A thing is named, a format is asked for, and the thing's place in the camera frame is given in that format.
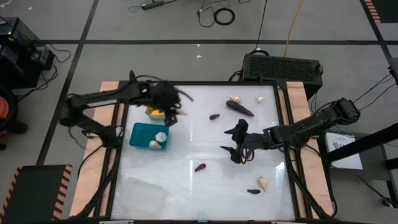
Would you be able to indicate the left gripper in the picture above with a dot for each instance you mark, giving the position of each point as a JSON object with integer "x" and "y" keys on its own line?
{"x": 163, "y": 96}

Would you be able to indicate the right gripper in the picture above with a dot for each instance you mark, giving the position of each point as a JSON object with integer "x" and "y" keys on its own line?
{"x": 255, "y": 141}

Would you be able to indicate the dark purple eggplant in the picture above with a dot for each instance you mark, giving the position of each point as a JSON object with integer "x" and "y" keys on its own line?
{"x": 239, "y": 108}

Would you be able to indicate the purple sweet potato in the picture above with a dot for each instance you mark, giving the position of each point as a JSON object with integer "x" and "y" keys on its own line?
{"x": 200, "y": 167}
{"x": 214, "y": 116}
{"x": 253, "y": 191}

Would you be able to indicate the small white garlic bulb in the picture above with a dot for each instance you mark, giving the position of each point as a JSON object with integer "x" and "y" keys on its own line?
{"x": 260, "y": 99}

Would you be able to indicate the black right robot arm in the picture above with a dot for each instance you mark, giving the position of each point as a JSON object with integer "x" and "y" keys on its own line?
{"x": 298, "y": 132}

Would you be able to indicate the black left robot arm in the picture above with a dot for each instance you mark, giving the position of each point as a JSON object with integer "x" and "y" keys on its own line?
{"x": 124, "y": 91}

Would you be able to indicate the grey plastic basket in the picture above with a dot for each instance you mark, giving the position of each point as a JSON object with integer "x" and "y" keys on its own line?
{"x": 155, "y": 118}

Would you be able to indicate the teal plastic basket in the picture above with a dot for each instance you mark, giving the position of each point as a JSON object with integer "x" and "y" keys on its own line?
{"x": 140, "y": 135}

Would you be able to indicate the tan wooden side board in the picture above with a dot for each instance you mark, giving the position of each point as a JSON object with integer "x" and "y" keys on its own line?
{"x": 107, "y": 87}
{"x": 295, "y": 90}

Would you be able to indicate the black computer case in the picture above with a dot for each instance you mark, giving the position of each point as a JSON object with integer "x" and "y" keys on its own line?
{"x": 280, "y": 68}

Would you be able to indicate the black power strip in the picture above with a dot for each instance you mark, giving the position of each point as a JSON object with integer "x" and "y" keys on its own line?
{"x": 152, "y": 5}

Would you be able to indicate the white paper sheet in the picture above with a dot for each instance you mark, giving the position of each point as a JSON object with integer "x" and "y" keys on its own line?
{"x": 345, "y": 155}

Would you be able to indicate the black metal stand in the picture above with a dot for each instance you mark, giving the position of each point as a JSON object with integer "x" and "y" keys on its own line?
{"x": 363, "y": 143}

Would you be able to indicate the black equipment cart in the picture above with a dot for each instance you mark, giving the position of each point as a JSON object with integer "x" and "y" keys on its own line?
{"x": 18, "y": 62}

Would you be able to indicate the black hazard-striped mat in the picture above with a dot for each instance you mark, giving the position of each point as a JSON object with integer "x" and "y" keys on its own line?
{"x": 387, "y": 9}
{"x": 34, "y": 193}

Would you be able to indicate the orange and black canister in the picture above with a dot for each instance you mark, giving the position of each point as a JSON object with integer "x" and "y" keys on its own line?
{"x": 3, "y": 109}

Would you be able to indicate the black table frame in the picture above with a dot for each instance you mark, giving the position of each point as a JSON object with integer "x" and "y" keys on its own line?
{"x": 217, "y": 83}

